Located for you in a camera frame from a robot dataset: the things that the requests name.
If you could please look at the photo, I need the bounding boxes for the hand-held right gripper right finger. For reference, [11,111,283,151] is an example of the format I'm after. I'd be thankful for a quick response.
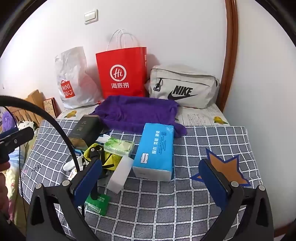
[199,159,274,241]

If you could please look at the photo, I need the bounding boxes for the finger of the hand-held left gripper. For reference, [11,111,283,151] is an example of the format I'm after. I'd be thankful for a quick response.
[0,126,35,154]

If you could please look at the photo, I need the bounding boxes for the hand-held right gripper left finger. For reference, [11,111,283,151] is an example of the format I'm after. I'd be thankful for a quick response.
[26,159,103,241]

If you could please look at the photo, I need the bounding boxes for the small green sachet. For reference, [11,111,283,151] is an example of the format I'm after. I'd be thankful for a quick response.
[84,192,111,216]

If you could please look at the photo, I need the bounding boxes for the white sock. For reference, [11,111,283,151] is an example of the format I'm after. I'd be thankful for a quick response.
[63,155,89,172]

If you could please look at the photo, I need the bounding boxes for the white sponge block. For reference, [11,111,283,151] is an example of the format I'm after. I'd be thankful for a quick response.
[106,155,134,192]

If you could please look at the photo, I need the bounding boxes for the white tissue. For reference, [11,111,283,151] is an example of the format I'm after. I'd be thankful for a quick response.
[96,133,112,144]

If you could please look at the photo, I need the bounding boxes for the green tissue packet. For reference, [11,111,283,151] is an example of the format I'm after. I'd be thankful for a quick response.
[104,137,135,156]

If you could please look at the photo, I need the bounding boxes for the person's left hand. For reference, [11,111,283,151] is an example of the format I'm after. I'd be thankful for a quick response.
[0,162,11,218]

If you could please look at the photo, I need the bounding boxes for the floral bedding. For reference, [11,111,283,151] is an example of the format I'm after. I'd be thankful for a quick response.
[5,122,40,209]

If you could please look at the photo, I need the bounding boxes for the purple plush toy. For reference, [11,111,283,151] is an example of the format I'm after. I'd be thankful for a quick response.
[0,111,15,131]

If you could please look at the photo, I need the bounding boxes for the brown cardboard box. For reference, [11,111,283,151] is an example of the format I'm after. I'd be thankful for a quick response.
[24,90,47,126]

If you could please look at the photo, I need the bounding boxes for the patterned gift box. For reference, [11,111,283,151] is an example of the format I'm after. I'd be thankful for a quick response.
[43,97,62,119]

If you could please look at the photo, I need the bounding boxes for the grey checked blanket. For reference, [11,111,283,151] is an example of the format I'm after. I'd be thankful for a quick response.
[20,119,264,241]

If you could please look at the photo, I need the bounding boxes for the dark green tea box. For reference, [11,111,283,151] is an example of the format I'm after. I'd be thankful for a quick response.
[68,115,104,150]

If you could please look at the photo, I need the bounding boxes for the blue tissue pack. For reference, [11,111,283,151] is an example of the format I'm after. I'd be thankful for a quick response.
[132,123,174,181]

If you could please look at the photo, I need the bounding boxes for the fruit print bed sheet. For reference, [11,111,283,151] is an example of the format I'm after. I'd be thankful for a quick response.
[55,102,228,127]

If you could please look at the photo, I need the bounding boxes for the white plastic shopping bag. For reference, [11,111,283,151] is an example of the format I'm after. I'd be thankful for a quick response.
[55,46,104,110]

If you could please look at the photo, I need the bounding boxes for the purple towel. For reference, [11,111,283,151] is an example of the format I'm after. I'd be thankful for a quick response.
[92,95,187,138]

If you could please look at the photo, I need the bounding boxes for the beige zip pouch bag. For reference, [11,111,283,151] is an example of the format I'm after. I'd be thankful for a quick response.
[145,65,220,109]

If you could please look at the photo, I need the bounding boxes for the red paper bag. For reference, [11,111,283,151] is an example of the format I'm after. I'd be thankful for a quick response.
[95,29,148,98]

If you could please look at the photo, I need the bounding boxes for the brown wooden door frame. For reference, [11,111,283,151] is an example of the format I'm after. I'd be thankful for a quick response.
[217,0,239,112]

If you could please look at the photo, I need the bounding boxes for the white wall switch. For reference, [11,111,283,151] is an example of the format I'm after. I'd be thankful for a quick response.
[84,9,99,25]

